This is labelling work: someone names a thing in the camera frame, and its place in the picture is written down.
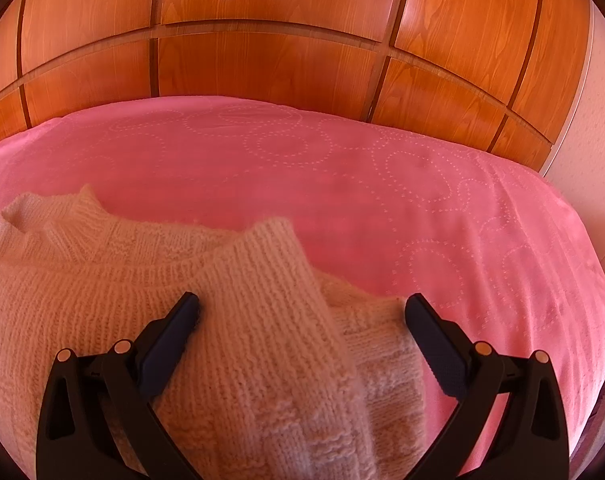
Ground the wooden wardrobe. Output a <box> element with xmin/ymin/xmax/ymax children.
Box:
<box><xmin>0</xmin><ymin>0</ymin><xmax>594</xmax><ymax>173</ymax></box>

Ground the pink bedspread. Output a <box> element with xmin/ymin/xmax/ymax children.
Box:
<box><xmin>0</xmin><ymin>94</ymin><xmax>605</xmax><ymax>480</ymax></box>

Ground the cream knitted sweater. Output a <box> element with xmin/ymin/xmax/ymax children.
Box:
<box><xmin>0</xmin><ymin>184</ymin><xmax>429</xmax><ymax>480</ymax></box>

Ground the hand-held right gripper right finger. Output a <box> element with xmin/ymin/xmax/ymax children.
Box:
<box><xmin>405</xmin><ymin>295</ymin><xmax>569</xmax><ymax>480</ymax></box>

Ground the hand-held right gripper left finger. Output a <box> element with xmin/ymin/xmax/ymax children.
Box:
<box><xmin>36</xmin><ymin>292</ymin><xmax>201</xmax><ymax>480</ymax></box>

